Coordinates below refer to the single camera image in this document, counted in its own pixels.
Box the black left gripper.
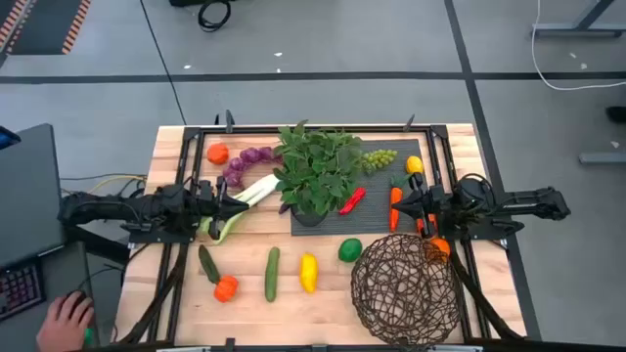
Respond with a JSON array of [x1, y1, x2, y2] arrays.
[[194, 175, 252, 242]]

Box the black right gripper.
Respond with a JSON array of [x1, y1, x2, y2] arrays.
[[390, 172, 454, 240]]

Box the white green leek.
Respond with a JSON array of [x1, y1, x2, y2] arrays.
[[198, 173, 281, 245]]

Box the orange toy pepper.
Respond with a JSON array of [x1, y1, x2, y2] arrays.
[[205, 142, 231, 166], [212, 274, 241, 304]]

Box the green grape bunch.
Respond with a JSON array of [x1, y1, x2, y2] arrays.
[[360, 149, 399, 175]]

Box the red chili pepper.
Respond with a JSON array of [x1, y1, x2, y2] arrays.
[[338, 186, 368, 217]]

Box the round green lime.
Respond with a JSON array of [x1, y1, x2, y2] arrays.
[[337, 237, 364, 264]]

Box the green cucumber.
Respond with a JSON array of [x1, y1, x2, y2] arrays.
[[264, 245, 282, 304]]

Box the potted green leafy plant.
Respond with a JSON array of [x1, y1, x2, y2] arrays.
[[272, 119, 366, 229]]

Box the dark grey woven placemat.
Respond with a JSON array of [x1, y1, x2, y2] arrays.
[[290, 138, 426, 238]]

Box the orange mandarin fruit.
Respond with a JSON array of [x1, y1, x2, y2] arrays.
[[428, 237, 452, 259]]

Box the purple grape bunch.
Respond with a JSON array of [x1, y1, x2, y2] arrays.
[[222, 146, 285, 191]]

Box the grey table foot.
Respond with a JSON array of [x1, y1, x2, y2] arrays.
[[578, 152, 626, 165]]

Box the dark grey computer case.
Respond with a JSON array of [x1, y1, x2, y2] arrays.
[[0, 123, 67, 268]]

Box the person's hand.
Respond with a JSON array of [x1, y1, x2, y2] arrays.
[[35, 291, 96, 352]]

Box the black backlit keyboard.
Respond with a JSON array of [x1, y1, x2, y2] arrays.
[[0, 258, 46, 323]]

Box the small glowing device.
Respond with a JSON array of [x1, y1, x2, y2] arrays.
[[0, 125, 22, 151]]

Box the grey table leg base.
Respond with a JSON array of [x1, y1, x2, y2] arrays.
[[531, 0, 626, 39]]

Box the grey side desk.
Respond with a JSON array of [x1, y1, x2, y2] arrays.
[[0, 241, 102, 352]]

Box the black orange-striped floor mat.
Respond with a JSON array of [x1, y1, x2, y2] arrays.
[[0, 0, 93, 56]]

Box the black metal table frame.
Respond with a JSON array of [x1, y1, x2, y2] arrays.
[[146, 110, 495, 343]]

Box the brown woven wire basket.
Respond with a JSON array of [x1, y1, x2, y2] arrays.
[[350, 233, 464, 346]]

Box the black cable sleeve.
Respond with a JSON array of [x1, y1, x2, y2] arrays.
[[449, 251, 522, 342], [116, 242, 190, 344]]

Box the yellow cable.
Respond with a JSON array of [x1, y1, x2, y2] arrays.
[[87, 174, 148, 195]]

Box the coiled black floor cable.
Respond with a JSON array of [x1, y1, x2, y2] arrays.
[[197, 0, 233, 33]]

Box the white floor cable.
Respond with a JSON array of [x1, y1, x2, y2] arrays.
[[530, 0, 626, 92]]

